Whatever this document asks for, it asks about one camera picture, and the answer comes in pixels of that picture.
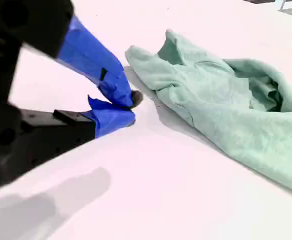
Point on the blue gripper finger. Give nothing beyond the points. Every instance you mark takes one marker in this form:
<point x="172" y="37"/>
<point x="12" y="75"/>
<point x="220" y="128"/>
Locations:
<point x="93" y="55"/>

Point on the black-blue gripper finger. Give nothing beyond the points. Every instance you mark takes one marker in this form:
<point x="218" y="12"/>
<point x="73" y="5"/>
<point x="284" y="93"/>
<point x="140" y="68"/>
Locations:
<point x="68" y="127"/>

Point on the pale green T-shirt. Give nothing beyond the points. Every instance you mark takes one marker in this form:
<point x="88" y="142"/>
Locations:
<point x="223" y="125"/>

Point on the metal table corner bracket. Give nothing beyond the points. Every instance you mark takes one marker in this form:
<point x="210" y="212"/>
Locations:
<point x="291" y="6"/>

